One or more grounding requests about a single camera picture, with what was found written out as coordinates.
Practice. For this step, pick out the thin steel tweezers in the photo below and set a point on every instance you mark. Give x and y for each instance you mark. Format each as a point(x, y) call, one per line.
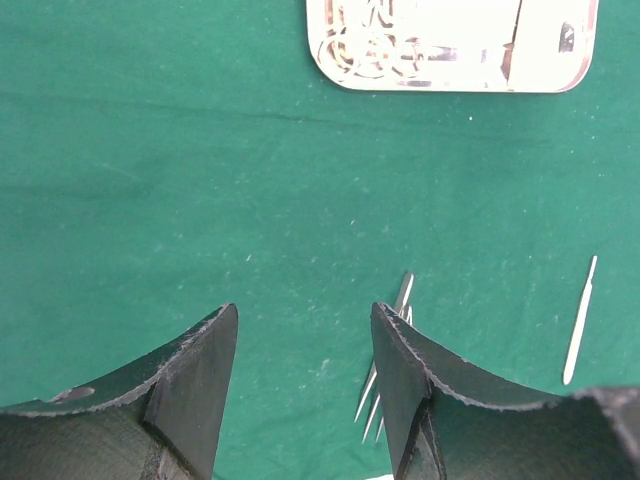
point(371, 420)
point(371, 377)

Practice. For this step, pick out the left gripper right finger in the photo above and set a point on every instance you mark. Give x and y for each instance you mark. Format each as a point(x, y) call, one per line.
point(446, 418)

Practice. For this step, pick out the broad steel tweezers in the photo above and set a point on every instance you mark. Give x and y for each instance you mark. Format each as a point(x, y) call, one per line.
point(405, 311)

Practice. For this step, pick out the stainless steel instrument tray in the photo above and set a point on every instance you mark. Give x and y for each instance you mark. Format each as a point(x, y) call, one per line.
point(519, 46)

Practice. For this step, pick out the steel ring-handled scissors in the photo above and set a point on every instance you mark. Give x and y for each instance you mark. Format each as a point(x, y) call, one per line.
point(358, 40)

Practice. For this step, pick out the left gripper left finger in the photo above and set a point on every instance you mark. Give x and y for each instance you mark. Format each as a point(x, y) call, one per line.
point(157, 417)

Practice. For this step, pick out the dark green surgical cloth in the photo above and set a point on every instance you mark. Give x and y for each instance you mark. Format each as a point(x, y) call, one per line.
point(162, 158)

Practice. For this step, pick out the steel scalpel handle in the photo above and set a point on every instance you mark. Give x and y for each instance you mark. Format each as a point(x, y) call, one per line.
point(579, 325)

